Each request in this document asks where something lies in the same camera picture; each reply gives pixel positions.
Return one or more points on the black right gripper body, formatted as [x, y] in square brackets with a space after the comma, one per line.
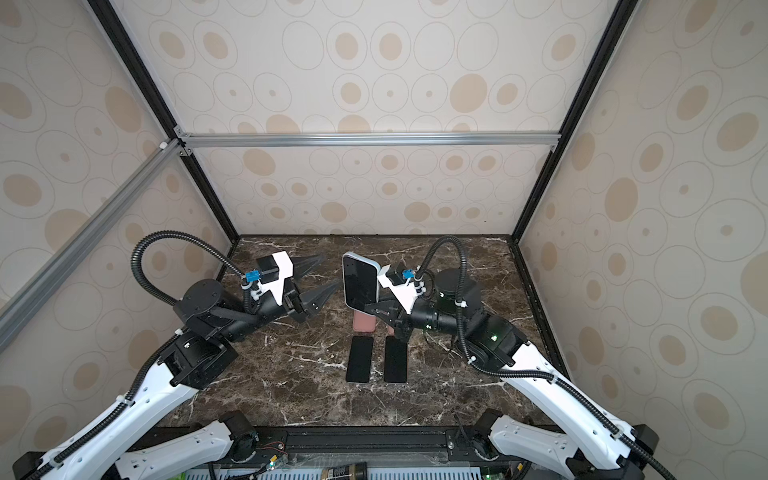
[422, 317]

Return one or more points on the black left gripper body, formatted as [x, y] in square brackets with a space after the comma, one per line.
[264, 308]

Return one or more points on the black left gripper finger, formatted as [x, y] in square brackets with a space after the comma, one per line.
[314, 300]
[302, 266]

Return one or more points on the light blue cased phone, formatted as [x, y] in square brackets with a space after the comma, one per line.
[360, 281]

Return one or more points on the phone with black screen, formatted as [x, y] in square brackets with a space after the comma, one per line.
[396, 360]

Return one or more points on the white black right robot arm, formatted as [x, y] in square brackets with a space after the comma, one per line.
[588, 441]

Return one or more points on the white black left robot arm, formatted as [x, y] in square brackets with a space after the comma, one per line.
[214, 320]

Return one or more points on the dark bottle at front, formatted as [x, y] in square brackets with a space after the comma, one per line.
[354, 471]

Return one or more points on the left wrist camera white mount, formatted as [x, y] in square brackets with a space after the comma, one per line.
[268, 279]

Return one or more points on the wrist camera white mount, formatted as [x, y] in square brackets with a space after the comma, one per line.
[268, 279]
[402, 282]

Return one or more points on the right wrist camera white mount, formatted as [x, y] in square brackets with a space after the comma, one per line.
[402, 282]

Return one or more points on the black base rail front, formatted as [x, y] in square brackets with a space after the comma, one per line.
[295, 452]

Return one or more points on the black corner frame post left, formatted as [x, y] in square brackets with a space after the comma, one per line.
[107, 17]

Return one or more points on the black corner frame post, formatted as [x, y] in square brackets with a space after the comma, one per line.
[107, 17]
[608, 42]

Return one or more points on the horizontal aluminium rail back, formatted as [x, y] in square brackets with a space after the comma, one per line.
[377, 139]

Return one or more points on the diagonal aluminium rail left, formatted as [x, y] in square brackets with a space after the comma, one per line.
[35, 293]

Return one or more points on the black corner frame post right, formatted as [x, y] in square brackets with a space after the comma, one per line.
[608, 42]

